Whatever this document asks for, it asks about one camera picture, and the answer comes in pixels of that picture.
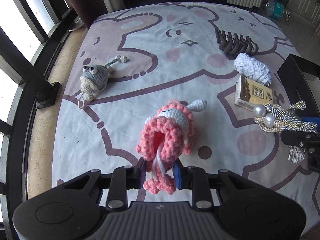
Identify striped rope pearl hair tie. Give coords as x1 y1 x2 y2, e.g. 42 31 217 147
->
253 100 318 164

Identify pink crochet bunny doll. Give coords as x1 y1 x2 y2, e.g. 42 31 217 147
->
136 99 207 194

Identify yellow tissue packet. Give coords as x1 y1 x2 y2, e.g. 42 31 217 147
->
234 75 273 111

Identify grey crochet mouse doll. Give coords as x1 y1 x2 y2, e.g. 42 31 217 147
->
78 55 128 109

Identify black claw hair clip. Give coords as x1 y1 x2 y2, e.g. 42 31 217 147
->
215 29 259 60

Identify black cardboard box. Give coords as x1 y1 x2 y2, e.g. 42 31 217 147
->
277 54 319 117

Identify cartoon bear bed sheet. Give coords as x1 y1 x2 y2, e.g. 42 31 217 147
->
51 2 320 203

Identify cream kitchen cabinets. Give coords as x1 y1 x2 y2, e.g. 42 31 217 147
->
287 0 319 25

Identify large plastic water bottle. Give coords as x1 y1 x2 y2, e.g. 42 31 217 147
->
263 0 291 22

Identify black window frame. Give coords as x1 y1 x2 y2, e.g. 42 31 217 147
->
1 0 77 239

